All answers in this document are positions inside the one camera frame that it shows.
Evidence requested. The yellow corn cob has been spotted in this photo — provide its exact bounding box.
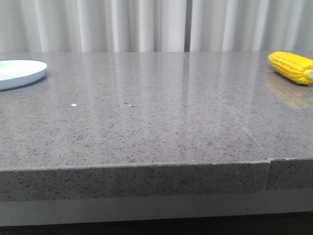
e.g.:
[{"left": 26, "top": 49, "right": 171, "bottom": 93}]
[{"left": 268, "top": 51, "right": 313, "bottom": 85}]

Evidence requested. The white pleated curtain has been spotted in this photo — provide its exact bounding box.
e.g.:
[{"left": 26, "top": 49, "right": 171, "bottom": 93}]
[{"left": 0, "top": 0, "right": 313, "bottom": 52}]

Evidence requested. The light blue round plate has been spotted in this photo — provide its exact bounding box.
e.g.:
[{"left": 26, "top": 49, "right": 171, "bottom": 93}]
[{"left": 0, "top": 60, "right": 47, "bottom": 91}]

